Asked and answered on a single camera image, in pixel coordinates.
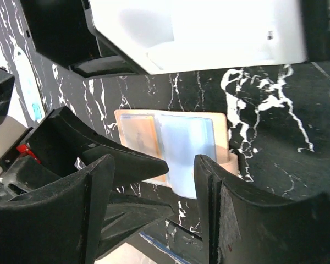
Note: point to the white middle tray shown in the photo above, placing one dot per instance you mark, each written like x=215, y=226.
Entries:
x=180, y=36

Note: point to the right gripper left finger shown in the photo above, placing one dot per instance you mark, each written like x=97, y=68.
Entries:
x=60, y=222

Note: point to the beige leather card holder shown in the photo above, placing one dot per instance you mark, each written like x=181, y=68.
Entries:
x=177, y=137

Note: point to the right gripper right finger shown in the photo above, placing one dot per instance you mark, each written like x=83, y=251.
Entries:
x=243, y=224

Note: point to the right black tray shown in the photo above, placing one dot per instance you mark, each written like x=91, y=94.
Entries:
x=316, y=24

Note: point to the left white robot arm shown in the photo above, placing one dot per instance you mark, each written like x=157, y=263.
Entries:
x=0, y=123

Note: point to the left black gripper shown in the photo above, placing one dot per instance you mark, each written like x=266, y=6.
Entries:
x=42, y=160

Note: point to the left black tray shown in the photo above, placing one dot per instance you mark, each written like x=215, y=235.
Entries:
x=64, y=32

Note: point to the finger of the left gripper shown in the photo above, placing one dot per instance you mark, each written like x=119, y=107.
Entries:
x=126, y=216
x=130, y=165

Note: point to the blue packaged item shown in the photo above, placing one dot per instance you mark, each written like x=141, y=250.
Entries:
x=29, y=87

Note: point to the black tray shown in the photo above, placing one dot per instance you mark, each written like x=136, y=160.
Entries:
x=316, y=24
x=64, y=32

